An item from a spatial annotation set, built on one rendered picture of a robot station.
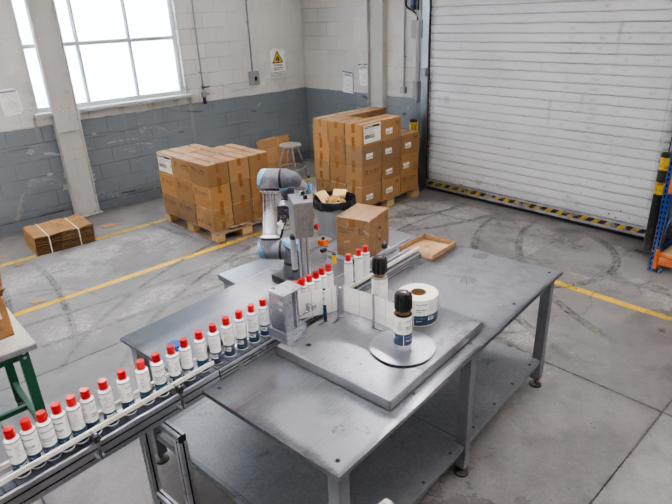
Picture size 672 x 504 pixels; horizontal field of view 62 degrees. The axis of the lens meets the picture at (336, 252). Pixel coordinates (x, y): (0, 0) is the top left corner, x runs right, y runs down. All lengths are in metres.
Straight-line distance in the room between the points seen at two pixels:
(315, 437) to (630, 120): 5.06
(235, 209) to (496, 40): 3.59
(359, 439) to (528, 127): 5.28
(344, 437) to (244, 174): 4.53
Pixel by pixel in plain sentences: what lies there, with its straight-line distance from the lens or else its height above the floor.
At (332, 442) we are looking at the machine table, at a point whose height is 0.83.
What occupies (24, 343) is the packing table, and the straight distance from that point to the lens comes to 3.42.
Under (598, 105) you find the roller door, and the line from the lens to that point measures 6.59.
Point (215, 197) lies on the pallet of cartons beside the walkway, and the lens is 6.22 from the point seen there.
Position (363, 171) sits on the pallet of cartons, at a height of 0.59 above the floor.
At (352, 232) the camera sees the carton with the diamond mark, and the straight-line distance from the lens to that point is 3.58.
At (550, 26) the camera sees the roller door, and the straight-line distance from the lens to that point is 6.78.
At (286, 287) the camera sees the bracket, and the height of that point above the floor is 1.14.
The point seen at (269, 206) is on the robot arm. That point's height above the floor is 1.30.
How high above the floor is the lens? 2.34
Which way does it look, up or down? 23 degrees down
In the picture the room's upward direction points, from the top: 2 degrees counter-clockwise
